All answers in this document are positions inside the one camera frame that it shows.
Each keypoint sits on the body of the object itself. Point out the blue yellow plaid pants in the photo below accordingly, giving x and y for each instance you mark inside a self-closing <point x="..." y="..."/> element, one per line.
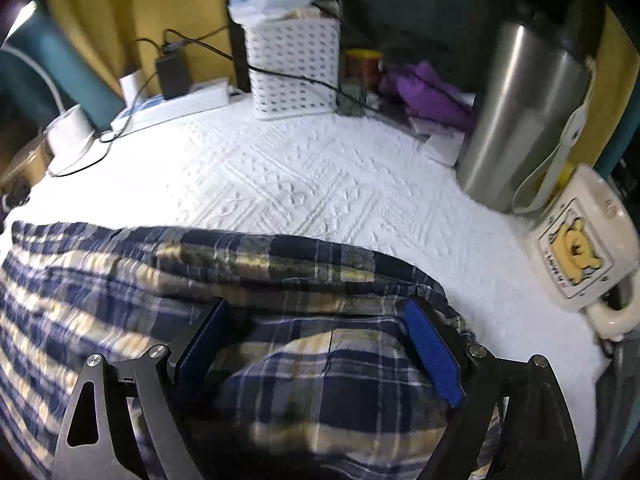
<point x="300" y="360"/>

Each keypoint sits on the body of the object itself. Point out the small orange jar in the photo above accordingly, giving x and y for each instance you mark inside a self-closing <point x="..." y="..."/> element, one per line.
<point x="364" y="67"/>

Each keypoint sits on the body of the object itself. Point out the teal curtain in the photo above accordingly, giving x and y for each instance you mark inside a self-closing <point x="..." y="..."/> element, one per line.
<point x="65" y="60"/>

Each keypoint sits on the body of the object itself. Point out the stainless steel tumbler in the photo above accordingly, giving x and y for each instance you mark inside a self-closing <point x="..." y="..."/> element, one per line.
<point x="520" y="110"/>

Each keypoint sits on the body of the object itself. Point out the white paper box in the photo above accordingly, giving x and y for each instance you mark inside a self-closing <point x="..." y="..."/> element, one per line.
<point x="442" y="142"/>

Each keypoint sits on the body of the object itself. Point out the cream bear print mug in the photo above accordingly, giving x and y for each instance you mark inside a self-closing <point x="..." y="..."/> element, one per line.
<point x="575" y="245"/>

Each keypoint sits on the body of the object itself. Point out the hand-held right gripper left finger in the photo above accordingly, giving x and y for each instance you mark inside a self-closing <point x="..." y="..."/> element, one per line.
<point x="200" y="355"/>

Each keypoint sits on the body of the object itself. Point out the white textured tablecloth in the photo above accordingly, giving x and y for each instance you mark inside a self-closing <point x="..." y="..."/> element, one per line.
<point x="325" y="195"/>

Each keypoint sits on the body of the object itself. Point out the brown lidded food container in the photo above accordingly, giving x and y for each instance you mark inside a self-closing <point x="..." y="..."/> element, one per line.
<point x="25" y="165"/>

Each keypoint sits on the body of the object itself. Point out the dark window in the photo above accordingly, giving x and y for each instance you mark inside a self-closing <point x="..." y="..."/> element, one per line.
<point x="425" y="20"/>

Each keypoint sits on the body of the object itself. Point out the white perforated basket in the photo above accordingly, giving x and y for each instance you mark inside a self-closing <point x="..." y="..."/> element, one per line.
<point x="295" y="70"/>

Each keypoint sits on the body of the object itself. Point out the white desk lamp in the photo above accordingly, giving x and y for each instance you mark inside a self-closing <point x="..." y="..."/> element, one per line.
<point x="72" y="132"/>

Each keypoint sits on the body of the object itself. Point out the yellow curtain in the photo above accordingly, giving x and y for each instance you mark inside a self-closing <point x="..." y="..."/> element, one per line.
<point x="100" y="20"/>
<point x="620" y="85"/>

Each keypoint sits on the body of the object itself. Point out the purple cloth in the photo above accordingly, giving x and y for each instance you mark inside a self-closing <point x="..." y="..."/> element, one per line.
<point x="425" y="90"/>

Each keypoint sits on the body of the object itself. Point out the white charger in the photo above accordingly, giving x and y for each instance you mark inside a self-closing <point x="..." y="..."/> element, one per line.
<point x="132" y="87"/>

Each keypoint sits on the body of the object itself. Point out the black charger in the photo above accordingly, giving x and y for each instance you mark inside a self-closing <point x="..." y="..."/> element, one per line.
<point x="174" y="77"/>

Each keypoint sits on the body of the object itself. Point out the white power strip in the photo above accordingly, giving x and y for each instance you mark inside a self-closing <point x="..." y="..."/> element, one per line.
<point x="175" y="105"/>

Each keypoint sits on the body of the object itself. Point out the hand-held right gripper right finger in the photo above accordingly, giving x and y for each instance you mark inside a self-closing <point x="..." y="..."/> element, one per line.
<point x="430" y="355"/>

